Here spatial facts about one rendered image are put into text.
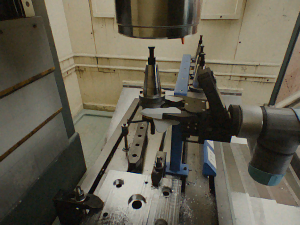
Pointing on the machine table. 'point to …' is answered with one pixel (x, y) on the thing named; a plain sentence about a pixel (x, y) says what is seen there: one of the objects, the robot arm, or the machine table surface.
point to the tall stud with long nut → (125, 135)
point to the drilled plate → (136, 201)
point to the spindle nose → (157, 18)
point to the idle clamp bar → (132, 164)
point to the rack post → (176, 154)
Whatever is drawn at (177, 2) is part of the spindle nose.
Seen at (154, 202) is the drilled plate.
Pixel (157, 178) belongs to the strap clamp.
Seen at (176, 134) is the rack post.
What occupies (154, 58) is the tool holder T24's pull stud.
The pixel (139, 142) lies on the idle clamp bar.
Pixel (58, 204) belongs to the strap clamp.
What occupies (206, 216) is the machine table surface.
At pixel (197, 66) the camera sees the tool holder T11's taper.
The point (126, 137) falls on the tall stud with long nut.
